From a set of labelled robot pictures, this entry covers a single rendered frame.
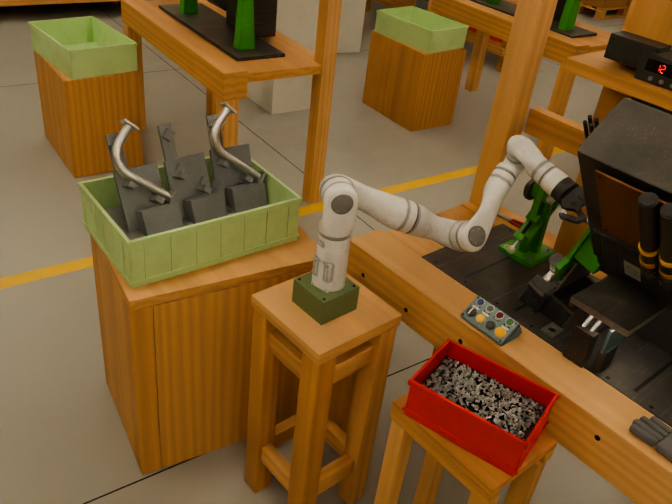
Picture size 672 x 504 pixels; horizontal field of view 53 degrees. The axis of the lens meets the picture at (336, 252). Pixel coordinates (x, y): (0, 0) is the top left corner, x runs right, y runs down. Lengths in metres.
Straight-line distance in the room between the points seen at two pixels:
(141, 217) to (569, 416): 1.41
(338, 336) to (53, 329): 1.72
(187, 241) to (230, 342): 0.41
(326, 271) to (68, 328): 1.69
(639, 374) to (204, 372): 1.36
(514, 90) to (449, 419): 1.19
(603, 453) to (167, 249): 1.34
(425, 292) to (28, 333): 1.91
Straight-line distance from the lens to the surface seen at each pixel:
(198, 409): 2.52
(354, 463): 2.42
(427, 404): 1.73
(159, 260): 2.14
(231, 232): 2.22
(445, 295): 2.05
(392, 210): 1.85
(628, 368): 2.01
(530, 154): 2.07
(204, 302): 2.21
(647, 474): 1.82
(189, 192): 2.38
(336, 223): 1.80
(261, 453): 2.44
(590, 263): 1.95
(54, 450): 2.79
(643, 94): 2.06
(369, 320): 1.97
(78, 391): 2.99
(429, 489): 2.25
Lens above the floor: 2.07
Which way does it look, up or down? 33 degrees down
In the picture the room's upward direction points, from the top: 7 degrees clockwise
